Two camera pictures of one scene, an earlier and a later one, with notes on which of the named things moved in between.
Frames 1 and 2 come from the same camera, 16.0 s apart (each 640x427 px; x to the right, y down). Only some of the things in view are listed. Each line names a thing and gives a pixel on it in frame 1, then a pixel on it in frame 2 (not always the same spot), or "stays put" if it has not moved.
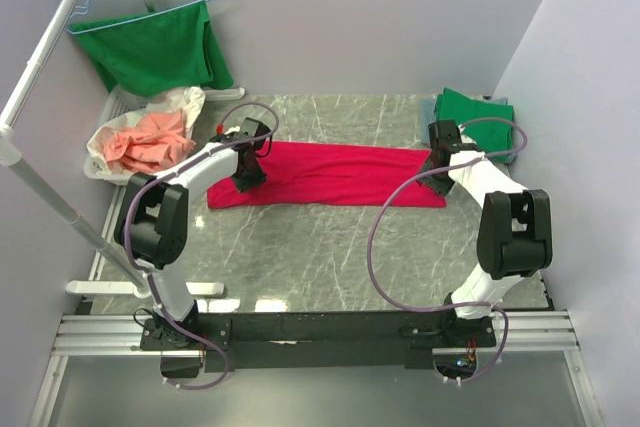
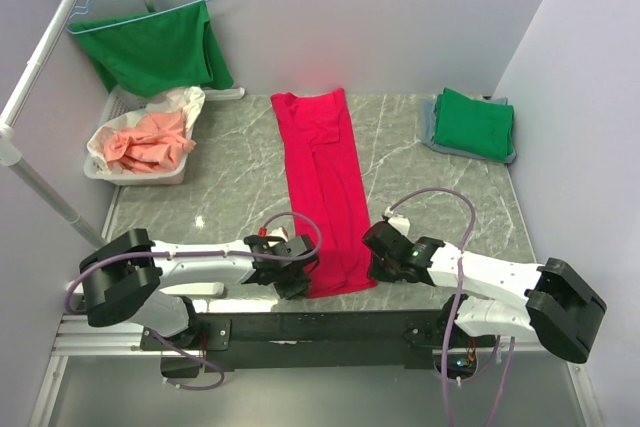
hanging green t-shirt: [157, 52] stays put
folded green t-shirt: [491, 136] stays put
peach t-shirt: [157, 141] stays put
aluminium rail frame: [528, 332] stays put
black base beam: [319, 341] stays put
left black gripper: [258, 177] to [297, 289]
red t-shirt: [319, 175] to [330, 206]
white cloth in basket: [189, 101] stays put
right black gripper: [441, 187] to [378, 275]
